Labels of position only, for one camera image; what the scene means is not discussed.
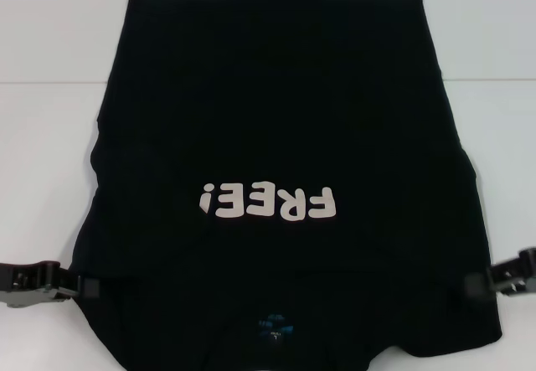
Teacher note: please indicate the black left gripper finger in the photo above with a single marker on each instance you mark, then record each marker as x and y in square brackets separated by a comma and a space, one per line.
[90, 288]
[58, 295]

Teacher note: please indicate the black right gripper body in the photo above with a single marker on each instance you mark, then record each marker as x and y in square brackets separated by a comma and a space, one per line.
[531, 260]

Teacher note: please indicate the black FREE print t-shirt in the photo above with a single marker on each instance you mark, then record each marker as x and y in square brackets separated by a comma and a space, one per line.
[268, 94]

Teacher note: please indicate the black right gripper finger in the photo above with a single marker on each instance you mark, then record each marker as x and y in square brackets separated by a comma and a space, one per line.
[475, 284]
[523, 286]

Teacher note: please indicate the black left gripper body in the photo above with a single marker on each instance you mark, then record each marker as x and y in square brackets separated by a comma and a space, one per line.
[19, 285]

